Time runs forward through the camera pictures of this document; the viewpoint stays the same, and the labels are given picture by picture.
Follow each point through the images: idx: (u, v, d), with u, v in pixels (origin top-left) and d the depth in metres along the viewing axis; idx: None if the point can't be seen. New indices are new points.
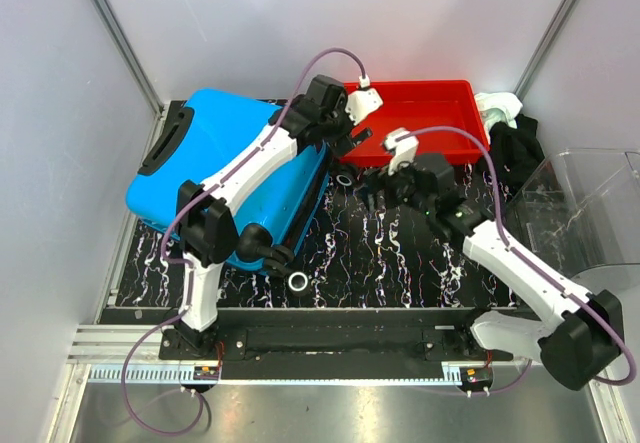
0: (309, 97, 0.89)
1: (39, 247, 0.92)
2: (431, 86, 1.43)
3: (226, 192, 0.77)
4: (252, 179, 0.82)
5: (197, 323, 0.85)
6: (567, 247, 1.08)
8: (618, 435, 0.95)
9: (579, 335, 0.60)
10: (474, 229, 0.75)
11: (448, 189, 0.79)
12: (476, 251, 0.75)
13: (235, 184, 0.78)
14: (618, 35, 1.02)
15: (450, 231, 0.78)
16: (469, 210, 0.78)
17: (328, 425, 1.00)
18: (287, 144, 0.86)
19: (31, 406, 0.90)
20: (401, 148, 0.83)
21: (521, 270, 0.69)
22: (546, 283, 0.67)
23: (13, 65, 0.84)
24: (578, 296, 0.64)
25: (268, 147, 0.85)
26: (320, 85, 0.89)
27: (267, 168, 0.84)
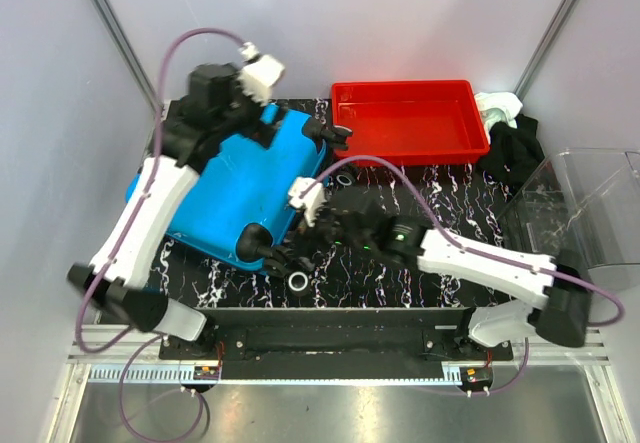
0: (194, 100, 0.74)
1: (38, 247, 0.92)
2: (431, 86, 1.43)
3: (122, 266, 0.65)
4: (151, 237, 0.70)
5: (189, 338, 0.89)
6: (567, 247, 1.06)
8: (618, 435, 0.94)
9: (567, 305, 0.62)
10: (422, 246, 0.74)
11: (373, 214, 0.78)
12: (433, 265, 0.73)
13: (130, 253, 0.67)
14: (617, 35, 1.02)
15: (400, 256, 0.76)
16: (407, 229, 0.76)
17: (328, 425, 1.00)
18: (176, 177, 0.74)
19: (30, 406, 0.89)
20: (308, 202, 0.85)
21: (484, 266, 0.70)
22: (514, 267, 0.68)
23: (13, 65, 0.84)
24: (547, 267, 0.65)
25: (155, 191, 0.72)
26: (198, 83, 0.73)
27: (166, 213, 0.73)
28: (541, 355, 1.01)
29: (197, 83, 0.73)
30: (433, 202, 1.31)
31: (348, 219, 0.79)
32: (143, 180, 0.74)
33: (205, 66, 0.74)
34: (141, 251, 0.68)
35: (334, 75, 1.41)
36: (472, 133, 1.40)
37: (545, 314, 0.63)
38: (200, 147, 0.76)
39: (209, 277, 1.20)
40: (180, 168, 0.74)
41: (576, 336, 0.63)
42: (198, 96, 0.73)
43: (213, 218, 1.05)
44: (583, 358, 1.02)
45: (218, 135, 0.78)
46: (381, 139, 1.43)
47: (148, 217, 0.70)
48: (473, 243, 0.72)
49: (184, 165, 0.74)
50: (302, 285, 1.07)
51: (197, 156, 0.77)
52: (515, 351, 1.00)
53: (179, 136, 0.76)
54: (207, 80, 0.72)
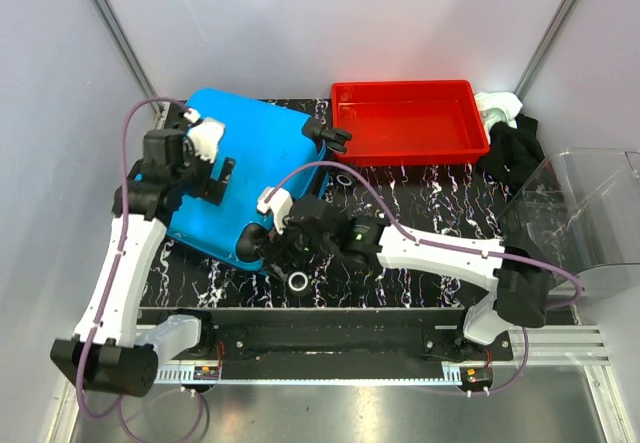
0: (148, 160, 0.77)
1: (39, 247, 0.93)
2: (431, 86, 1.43)
3: (109, 330, 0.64)
4: (134, 294, 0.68)
5: (193, 345, 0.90)
6: (567, 247, 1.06)
8: (618, 435, 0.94)
9: (517, 285, 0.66)
10: (380, 244, 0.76)
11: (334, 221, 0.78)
12: (393, 260, 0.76)
13: (115, 312, 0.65)
14: (617, 35, 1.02)
15: (362, 256, 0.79)
16: (365, 228, 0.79)
17: (328, 425, 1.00)
18: (147, 228, 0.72)
19: (30, 406, 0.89)
20: (273, 207, 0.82)
21: (437, 255, 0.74)
22: (466, 254, 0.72)
23: (13, 65, 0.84)
24: (495, 250, 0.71)
25: (129, 246, 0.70)
26: (147, 143, 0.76)
27: (145, 267, 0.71)
28: (542, 355, 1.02)
29: (148, 144, 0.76)
30: (434, 202, 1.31)
31: (310, 227, 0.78)
32: (115, 236, 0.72)
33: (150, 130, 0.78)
34: (126, 309, 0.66)
35: (334, 75, 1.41)
36: (472, 132, 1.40)
37: (500, 297, 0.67)
38: (165, 198, 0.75)
39: (210, 277, 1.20)
40: (150, 219, 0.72)
41: (535, 316, 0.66)
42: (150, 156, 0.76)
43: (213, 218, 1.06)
44: (583, 358, 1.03)
45: (177, 186, 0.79)
46: (381, 139, 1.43)
47: (126, 273, 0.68)
48: (426, 234, 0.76)
49: (152, 217, 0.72)
50: (303, 285, 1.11)
51: (164, 210, 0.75)
52: (515, 351, 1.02)
53: (141, 193, 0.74)
54: (157, 138, 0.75)
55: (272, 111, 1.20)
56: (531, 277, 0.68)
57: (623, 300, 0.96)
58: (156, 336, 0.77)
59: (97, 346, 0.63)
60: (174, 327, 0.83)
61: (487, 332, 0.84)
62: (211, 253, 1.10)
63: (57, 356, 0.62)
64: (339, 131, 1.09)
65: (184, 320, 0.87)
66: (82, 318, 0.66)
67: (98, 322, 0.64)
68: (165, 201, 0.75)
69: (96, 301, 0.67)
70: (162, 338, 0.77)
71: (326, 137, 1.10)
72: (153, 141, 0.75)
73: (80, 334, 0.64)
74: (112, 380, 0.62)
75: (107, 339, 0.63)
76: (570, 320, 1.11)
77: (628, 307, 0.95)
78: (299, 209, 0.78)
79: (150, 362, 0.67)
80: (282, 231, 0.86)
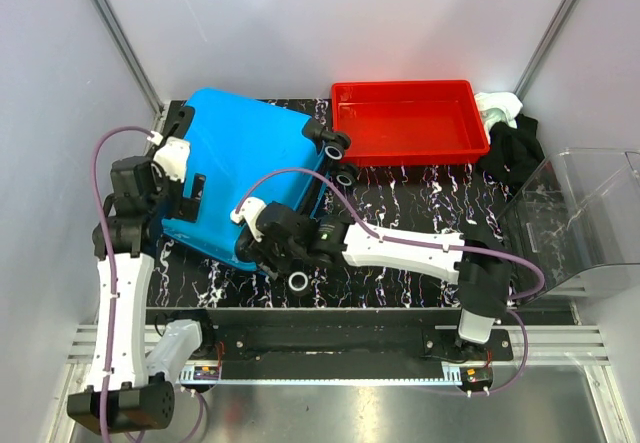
0: (121, 194, 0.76)
1: (39, 247, 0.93)
2: (431, 86, 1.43)
3: (122, 373, 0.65)
4: (138, 333, 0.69)
5: (197, 346, 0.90)
6: (567, 247, 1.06)
8: (618, 435, 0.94)
9: (476, 276, 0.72)
10: (346, 242, 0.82)
11: (298, 224, 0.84)
12: (359, 257, 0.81)
13: (124, 355, 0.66)
14: (617, 35, 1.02)
15: (327, 255, 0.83)
16: (330, 227, 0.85)
17: (328, 425, 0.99)
18: (134, 266, 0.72)
19: (31, 405, 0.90)
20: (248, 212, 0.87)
21: (402, 250, 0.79)
22: (427, 249, 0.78)
23: (13, 65, 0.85)
24: (455, 244, 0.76)
25: (122, 287, 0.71)
26: (118, 177, 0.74)
27: (143, 303, 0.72)
28: (542, 355, 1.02)
29: (117, 179, 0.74)
30: (434, 202, 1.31)
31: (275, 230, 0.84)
32: (104, 279, 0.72)
33: (119, 161, 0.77)
34: (134, 350, 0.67)
35: (334, 75, 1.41)
36: (472, 132, 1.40)
37: (462, 289, 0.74)
38: (148, 229, 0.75)
39: (210, 277, 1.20)
40: (137, 255, 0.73)
41: (496, 304, 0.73)
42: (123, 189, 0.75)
43: (211, 217, 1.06)
44: (583, 358, 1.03)
45: (156, 214, 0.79)
46: (381, 139, 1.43)
47: (126, 315, 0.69)
48: (390, 232, 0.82)
49: (139, 252, 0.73)
50: (304, 285, 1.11)
51: (148, 241, 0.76)
52: (515, 351, 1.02)
53: (123, 229, 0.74)
54: (128, 170, 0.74)
55: (271, 111, 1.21)
56: (491, 268, 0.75)
57: (623, 300, 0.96)
58: (162, 357, 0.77)
59: (114, 391, 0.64)
60: (175, 340, 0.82)
61: (481, 328, 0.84)
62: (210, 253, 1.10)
63: (76, 409, 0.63)
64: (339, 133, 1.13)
65: (183, 327, 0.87)
66: (92, 368, 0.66)
67: (110, 369, 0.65)
68: (148, 232, 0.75)
69: (103, 348, 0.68)
70: (169, 360, 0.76)
71: (325, 138, 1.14)
72: (126, 173, 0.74)
73: (94, 384, 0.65)
74: (133, 419, 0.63)
75: (123, 384, 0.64)
76: (570, 320, 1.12)
77: (628, 307, 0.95)
78: (266, 216, 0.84)
79: (167, 392, 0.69)
80: (259, 239, 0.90)
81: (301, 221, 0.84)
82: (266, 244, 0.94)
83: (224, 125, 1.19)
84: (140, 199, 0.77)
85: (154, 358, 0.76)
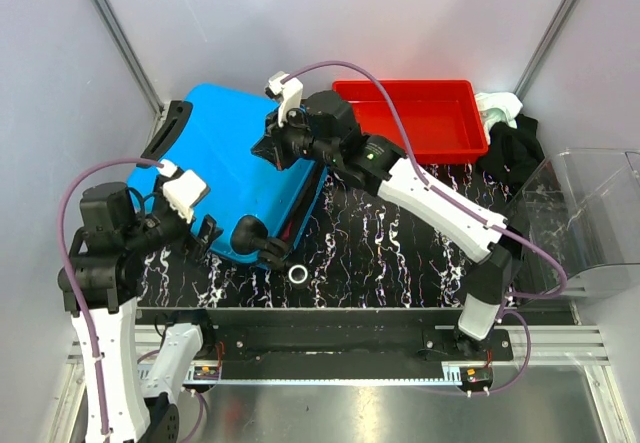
0: (92, 227, 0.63)
1: (39, 246, 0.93)
2: (431, 87, 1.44)
3: (121, 432, 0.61)
4: (131, 386, 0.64)
5: (200, 345, 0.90)
6: (567, 247, 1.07)
8: (619, 435, 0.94)
9: (504, 263, 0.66)
10: (390, 173, 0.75)
11: (350, 130, 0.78)
12: (394, 192, 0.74)
13: (120, 414, 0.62)
14: (616, 35, 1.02)
15: (363, 174, 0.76)
16: (378, 149, 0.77)
17: (328, 426, 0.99)
18: (115, 321, 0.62)
19: (30, 405, 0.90)
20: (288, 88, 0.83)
21: (441, 208, 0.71)
22: (468, 218, 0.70)
23: (13, 65, 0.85)
24: (498, 225, 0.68)
25: (105, 345, 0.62)
26: (94, 208, 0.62)
27: (131, 351, 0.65)
28: (541, 355, 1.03)
29: (88, 211, 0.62)
30: None
31: (323, 123, 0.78)
32: (83, 338, 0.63)
33: (93, 189, 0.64)
34: (131, 405, 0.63)
35: (334, 75, 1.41)
36: (472, 132, 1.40)
37: (482, 266, 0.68)
38: (123, 271, 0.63)
39: (210, 277, 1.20)
40: (116, 311, 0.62)
41: (496, 294, 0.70)
42: (96, 224, 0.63)
43: (209, 209, 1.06)
44: (583, 358, 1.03)
45: (133, 254, 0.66)
46: (382, 138, 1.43)
47: (115, 373, 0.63)
48: (440, 185, 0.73)
49: (117, 306, 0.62)
50: (302, 277, 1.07)
51: (122, 283, 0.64)
52: (516, 351, 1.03)
53: (93, 272, 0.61)
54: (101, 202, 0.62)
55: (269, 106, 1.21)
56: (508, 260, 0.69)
57: (624, 300, 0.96)
58: (164, 375, 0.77)
59: None
60: (175, 352, 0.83)
61: (479, 323, 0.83)
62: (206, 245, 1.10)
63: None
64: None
65: (183, 334, 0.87)
66: (88, 428, 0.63)
67: (108, 430, 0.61)
68: (123, 275, 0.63)
69: (95, 408, 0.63)
70: (171, 377, 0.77)
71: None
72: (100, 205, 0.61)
73: None
74: None
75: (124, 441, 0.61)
76: (570, 320, 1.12)
77: (628, 308, 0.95)
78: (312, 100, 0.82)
79: (172, 416, 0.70)
80: (281, 122, 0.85)
81: (353, 130, 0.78)
82: (285, 136, 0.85)
83: (219, 119, 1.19)
84: (116, 235, 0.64)
85: (157, 376, 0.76)
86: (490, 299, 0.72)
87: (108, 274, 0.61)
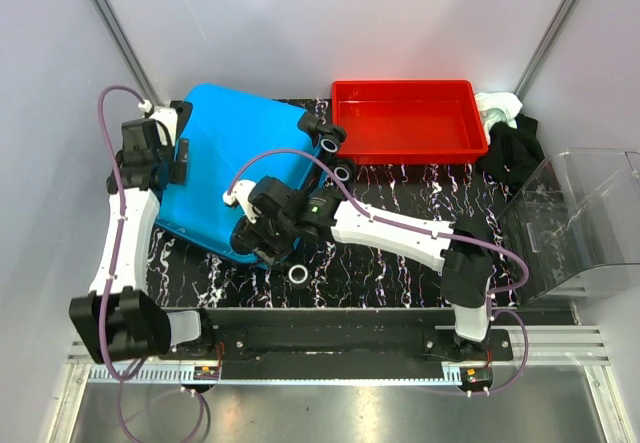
0: (130, 146, 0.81)
1: (38, 246, 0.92)
2: (431, 87, 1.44)
3: (124, 280, 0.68)
4: (140, 251, 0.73)
5: (195, 338, 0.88)
6: (567, 247, 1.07)
8: (618, 435, 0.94)
9: (461, 264, 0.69)
10: (334, 217, 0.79)
11: (289, 197, 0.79)
12: (346, 234, 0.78)
13: (127, 264, 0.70)
14: (617, 36, 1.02)
15: (315, 228, 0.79)
16: (321, 201, 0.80)
17: (328, 425, 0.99)
18: (144, 196, 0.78)
19: (31, 405, 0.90)
20: (238, 194, 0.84)
21: (390, 233, 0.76)
22: (416, 233, 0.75)
23: (13, 66, 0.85)
24: (444, 232, 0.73)
25: (130, 212, 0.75)
26: (129, 130, 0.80)
27: (145, 230, 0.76)
28: (542, 355, 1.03)
29: (125, 132, 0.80)
30: (434, 202, 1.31)
31: (264, 205, 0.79)
32: (114, 209, 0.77)
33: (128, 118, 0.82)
34: (136, 264, 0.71)
35: (334, 75, 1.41)
36: (471, 132, 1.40)
37: (445, 277, 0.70)
38: (156, 176, 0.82)
39: (210, 277, 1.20)
40: (145, 191, 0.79)
41: (475, 297, 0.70)
42: (132, 141, 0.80)
43: (210, 210, 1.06)
44: (583, 358, 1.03)
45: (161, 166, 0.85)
46: (383, 137, 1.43)
47: (130, 233, 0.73)
48: (382, 213, 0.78)
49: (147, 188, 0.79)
50: (303, 278, 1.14)
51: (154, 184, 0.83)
52: (515, 351, 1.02)
53: (131, 176, 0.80)
54: (137, 125, 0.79)
55: (270, 106, 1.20)
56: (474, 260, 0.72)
57: (623, 300, 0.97)
58: None
59: (115, 294, 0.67)
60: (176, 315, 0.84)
61: (476, 326, 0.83)
62: (207, 245, 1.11)
63: (78, 309, 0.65)
64: (335, 126, 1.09)
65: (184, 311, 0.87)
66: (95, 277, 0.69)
67: (113, 273, 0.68)
68: (156, 179, 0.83)
69: (105, 261, 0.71)
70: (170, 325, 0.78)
71: (322, 132, 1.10)
72: (136, 128, 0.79)
73: (96, 289, 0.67)
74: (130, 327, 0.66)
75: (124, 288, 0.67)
76: (570, 320, 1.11)
77: (627, 308, 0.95)
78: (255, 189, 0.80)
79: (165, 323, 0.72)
80: (253, 220, 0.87)
81: (291, 195, 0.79)
82: (260, 225, 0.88)
83: (220, 120, 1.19)
84: (148, 152, 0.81)
85: None
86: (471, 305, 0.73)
87: (144, 176, 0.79)
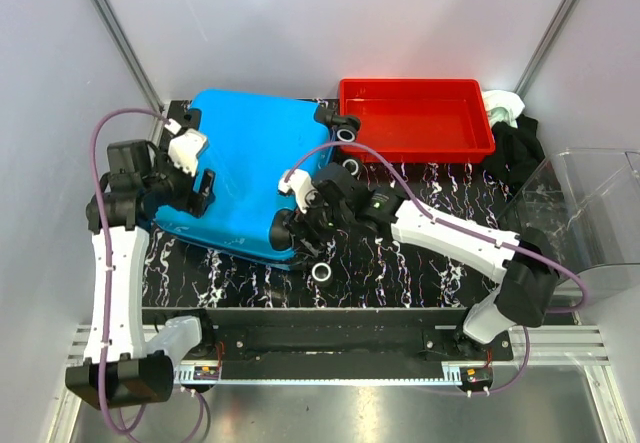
0: (116, 170, 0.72)
1: (38, 246, 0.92)
2: (439, 86, 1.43)
3: (120, 345, 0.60)
4: (135, 305, 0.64)
5: (196, 342, 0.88)
6: (567, 247, 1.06)
8: (618, 435, 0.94)
9: (524, 277, 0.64)
10: (396, 215, 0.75)
11: (353, 188, 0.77)
12: (406, 233, 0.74)
13: (122, 327, 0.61)
14: (617, 36, 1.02)
15: (376, 224, 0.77)
16: (384, 197, 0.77)
17: (328, 425, 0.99)
18: (132, 236, 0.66)
19: (31, 406, 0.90)
20: (294, 185, 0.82)
21: (451, 237, 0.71)
22: (479, 241, 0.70)
23: (13, 65, 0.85)
24: (509, 242, 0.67)
25: (117, 258, 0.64)
26: (117, 151, 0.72)
27: (139, 275, 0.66)
28: (542, 355, 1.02)
29: (111, 154, 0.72)
30: (434, 202, 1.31)
31: (327, 191, 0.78)
32: (99, 253, 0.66)
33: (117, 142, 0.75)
34: (132, 322, 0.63)
35: (334, 75, 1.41)
36: (478, 132, 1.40)
37: (504, 288, 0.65)
38: (142, 204, 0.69)
39: (210, 277, 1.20)
40: (132, 229, 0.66)
41: (534, 315, 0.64)
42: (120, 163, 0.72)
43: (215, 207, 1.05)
44: (583, 358, 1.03)
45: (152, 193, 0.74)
46: (387, 136, 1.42)
47: (120, 287, 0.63)
48: (445, 215, 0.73)
49: (134, 224, 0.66)
50: (326, 275, 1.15)
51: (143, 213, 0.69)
52: (516, 351, 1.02)
53: (116, 203, 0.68)
54: (126, 145, 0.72)
55: (278, 102, 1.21)
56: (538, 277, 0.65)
57: (623, 301, 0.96)
58: (163, 341, 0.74)
59: (112, 363, 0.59)
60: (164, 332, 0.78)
61: (486, 329, 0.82)
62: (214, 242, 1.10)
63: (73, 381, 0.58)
64: (350, 116, 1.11)
65: (183, 321, 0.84)
66: (89, 341, 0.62)
67: (107, 340, 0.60)
68: (143, 207, 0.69)
69: (98, 320, 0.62)
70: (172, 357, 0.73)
71: (337, 122, 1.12)
72: (126, 148, 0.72)
73: (92, 356, 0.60)
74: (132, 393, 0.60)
75: (121, 355, 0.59)
76: (570, 320, 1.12)
77: (628, 308, 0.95)
78: (321, 175, 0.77)
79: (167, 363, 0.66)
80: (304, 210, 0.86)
81: (355, 186, 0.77)
82: (311, 219, 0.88)
83: (231, 121, 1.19)
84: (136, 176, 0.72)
85: (154, 342, 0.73)
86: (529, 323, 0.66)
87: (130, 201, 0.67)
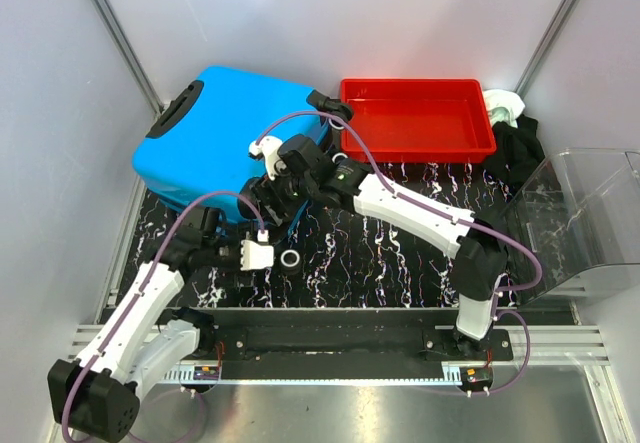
0: (187, 222, 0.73)
1: (38, 245, 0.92)
2: (438, 86, 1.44)
3: (108, 361, 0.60)
4: (140, 335, 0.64)
5: (190, 351, 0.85)
6: (567, 247, 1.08)
8: (618, 435, 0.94)
9: (475, 253, 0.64)
10: (359, 188, 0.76)
11: (318, 160, 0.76)
12: (367, 206, 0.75)
13: (118, 346, 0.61)
14: (616, 36, 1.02)
15: (338, 195, 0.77)
16: (349, 170, 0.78)
17: (328, 425, 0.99)
18: (170, 276, 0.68)
19: (30, 406, 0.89)
20: (263, 151, 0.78)
21: (411, 212, 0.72)
22: (437, 217, 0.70)
23: (13, 65, 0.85)
24: (464, 219, 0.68)
25: (148, 290, 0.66)
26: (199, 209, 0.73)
27: (157, 311, 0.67)
28: (542, 355, 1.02)
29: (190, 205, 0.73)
30: None
31: (292, 161, 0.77)
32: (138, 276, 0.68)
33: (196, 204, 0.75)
34: (129, 346, 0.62)
35: (334, 76, 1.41)
36: (479, 131, 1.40)
37: (458, 263, 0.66)
38: (191, 257, 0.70)
39: (210, 277, 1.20)
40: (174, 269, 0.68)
41: (481, 288, 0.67)
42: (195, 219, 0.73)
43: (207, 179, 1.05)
44: (583, 358, 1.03)
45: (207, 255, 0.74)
46: (386, 135, 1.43)
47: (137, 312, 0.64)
48: (406, 190, 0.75)
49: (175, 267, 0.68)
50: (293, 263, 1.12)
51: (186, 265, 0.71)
52: (516, 351, 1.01)
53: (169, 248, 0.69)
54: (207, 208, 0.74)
55: (275, 85, 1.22)
56: (488, 253, 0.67)
57: (623, 300, 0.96)
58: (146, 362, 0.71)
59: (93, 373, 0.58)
60: (168, 344, 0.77)
61: (475, 323, 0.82)
62: None
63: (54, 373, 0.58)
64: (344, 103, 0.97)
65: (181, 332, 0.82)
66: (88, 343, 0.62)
67: (102, 351, 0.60)
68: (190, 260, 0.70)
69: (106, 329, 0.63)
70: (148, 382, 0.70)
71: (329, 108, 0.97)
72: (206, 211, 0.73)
73: (81, 358, 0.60)
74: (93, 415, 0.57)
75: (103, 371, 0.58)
76: (570, 320, 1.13)
77: (628, 307, 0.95)
78: (287, 145, 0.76)
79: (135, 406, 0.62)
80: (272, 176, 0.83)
81: (320, 159, 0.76)
82: (279, 187, 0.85)
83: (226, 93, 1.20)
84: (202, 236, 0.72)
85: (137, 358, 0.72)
86: (477, 296, 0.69)
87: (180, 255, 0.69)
